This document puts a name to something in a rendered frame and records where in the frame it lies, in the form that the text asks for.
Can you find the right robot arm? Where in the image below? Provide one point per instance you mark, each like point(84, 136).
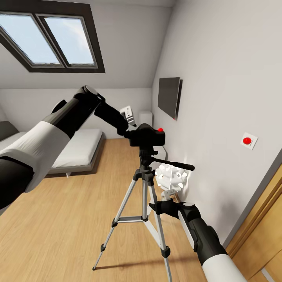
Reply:
point(215, 261)

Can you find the door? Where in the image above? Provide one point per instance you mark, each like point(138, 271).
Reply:
point(256, 248)

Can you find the digital camera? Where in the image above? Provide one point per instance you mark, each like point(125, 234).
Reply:
point(148, 136)

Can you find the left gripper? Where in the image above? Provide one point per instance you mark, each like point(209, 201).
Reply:
point(116, 120)

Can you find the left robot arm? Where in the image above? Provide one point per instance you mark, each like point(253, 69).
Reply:
point(25, 163)

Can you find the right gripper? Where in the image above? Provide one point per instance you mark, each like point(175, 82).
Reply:
point(161, 207)

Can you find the camera tripod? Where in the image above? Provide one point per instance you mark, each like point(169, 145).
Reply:
point(145, 172)

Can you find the electric switch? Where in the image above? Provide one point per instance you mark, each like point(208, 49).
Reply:
point(249, 140)

